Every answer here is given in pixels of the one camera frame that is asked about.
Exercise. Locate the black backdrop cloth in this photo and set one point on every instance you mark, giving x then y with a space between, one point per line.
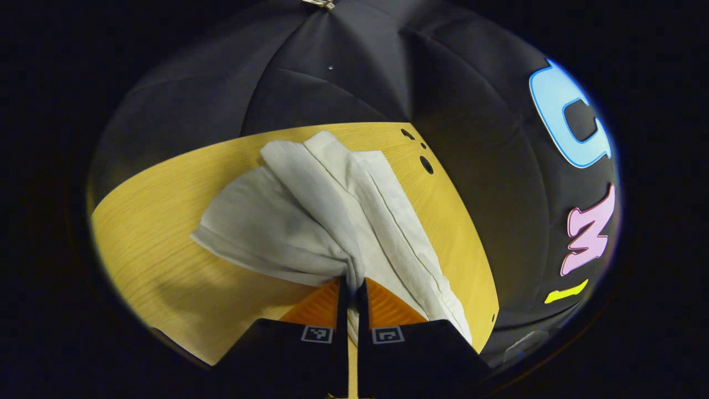
388 72

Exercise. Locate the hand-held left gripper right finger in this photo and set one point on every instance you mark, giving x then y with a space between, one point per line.
364 338

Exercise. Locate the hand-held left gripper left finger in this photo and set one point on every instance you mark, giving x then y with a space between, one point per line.
342 332

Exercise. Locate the metal cloth clip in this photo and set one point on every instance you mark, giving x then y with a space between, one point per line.
318 3

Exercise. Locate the white jeans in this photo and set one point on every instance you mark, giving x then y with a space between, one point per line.
277 233

